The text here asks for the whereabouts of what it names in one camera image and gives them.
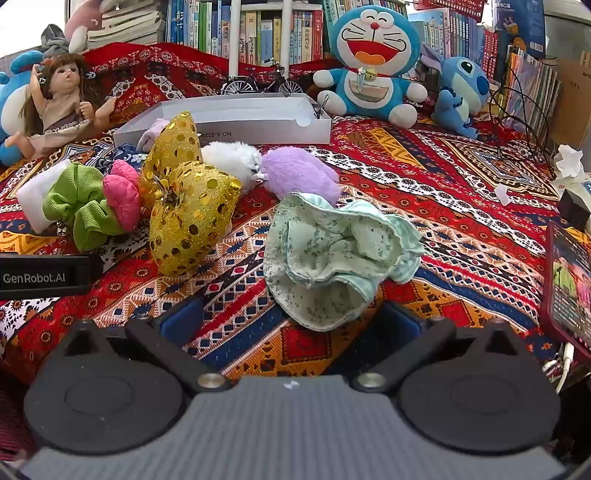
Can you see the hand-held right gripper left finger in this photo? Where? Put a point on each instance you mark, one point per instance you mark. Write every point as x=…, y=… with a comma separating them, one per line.
x=182, y=321

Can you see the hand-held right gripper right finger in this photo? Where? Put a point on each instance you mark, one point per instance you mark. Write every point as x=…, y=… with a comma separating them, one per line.
x=400, y=321

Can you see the green scrunchie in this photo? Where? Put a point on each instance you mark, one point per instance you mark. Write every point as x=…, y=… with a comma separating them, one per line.
x=74, y=198

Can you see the mint green floral cloth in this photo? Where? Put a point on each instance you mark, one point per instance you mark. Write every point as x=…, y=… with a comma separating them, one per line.
x=323, y=258

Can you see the gold sequin bow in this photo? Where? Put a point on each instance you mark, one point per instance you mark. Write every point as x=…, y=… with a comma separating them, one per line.
x=184, y=217

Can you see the pink scrunchie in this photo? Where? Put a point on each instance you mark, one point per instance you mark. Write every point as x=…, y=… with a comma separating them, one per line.
x=122, y=194

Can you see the navy patterned scrunchie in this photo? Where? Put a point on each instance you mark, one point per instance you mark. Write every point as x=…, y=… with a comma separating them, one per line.
x=129, y=154

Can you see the white paper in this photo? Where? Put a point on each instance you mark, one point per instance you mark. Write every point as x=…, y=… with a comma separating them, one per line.
x=503, y=194

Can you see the white fluffy plush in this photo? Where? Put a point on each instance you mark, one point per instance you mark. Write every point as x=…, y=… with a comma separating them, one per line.
x=231, y=159

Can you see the purple fluffy plush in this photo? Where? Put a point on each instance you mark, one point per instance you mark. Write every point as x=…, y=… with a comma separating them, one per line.
x=295, y=175

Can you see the white cardboard box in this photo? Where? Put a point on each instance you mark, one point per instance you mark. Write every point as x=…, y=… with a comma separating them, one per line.
x=258, y=131

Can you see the red patterned blanket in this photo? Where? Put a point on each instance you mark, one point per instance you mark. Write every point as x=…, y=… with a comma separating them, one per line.
x=438, y=194

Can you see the long-haired doll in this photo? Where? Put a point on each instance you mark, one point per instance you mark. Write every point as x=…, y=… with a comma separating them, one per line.
x=60, y=115

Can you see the red smartphone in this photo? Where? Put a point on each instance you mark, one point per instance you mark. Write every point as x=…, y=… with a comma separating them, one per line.
x=568, y=281

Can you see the blue round plush toy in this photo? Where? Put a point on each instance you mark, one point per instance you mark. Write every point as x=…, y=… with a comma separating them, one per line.
x=14, y=97

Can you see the small black box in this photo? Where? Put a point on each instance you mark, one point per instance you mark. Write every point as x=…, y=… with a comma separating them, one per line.
x=575, y=210

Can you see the tissue box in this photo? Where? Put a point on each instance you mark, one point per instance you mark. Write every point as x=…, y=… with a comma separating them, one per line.
x=577, y=184

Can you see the grey plush toy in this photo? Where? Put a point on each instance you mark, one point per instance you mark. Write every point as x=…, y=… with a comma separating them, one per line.
x=53, y=44

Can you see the white tissue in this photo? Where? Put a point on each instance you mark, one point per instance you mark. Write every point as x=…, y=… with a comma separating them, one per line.
x=570, y=159

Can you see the miniature black bicycle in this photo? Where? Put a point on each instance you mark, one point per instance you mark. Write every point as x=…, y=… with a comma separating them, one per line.
x=238, y=86

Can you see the blue alien plush toy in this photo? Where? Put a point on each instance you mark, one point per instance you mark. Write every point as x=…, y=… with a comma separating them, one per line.
x=461, y=83

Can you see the pink rabbit plush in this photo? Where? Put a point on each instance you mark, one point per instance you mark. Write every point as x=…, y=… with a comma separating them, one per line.
x=81, y=27

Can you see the blue cat plush toy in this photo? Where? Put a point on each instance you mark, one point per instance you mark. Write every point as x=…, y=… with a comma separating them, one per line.
x=369, y=60

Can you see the row of thin booklets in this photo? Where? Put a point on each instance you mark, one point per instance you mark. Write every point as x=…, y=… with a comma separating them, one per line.
x=531, y=87

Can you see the stack of lying books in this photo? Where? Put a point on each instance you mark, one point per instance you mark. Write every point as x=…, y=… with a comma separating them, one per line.
x=129, y=23

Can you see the brown cardboard box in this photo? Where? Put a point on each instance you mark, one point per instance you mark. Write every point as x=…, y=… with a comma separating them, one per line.
x=575, y=92

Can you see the white pipe rack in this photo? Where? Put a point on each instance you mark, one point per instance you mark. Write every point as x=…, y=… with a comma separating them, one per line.
x=234, y=37

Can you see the row of books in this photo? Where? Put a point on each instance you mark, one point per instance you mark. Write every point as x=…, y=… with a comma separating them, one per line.
x=207, y=27

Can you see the red plastic basket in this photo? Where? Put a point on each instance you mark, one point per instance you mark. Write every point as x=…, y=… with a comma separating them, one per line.
x=452, y=7

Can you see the blue printed box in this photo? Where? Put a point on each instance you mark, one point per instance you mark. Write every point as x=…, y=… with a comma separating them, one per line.
x=521, y=23

